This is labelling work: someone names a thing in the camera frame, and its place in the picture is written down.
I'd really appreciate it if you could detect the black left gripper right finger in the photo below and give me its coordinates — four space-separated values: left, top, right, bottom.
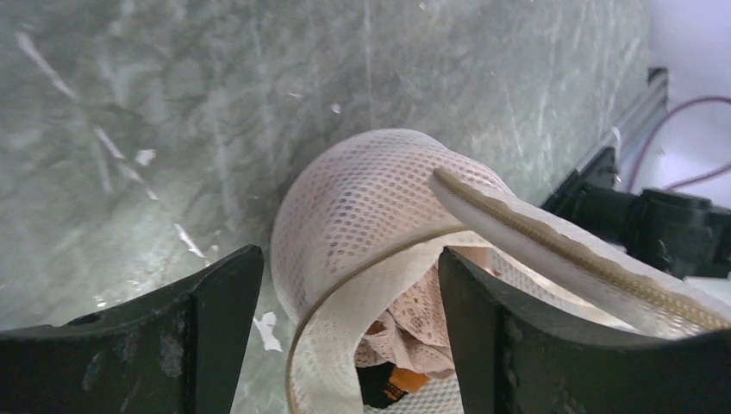
438 248 730 413

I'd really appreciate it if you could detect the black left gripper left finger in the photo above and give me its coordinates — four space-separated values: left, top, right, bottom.
1 245 265 414

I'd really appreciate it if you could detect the beige lace bra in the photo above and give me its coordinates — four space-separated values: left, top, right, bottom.
355 263 454 386

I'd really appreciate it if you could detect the orange black bra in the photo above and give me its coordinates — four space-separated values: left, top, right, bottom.
356 362 429 409

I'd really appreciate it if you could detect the round white mesh pouch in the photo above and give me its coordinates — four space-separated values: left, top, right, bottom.
271 129 730 413

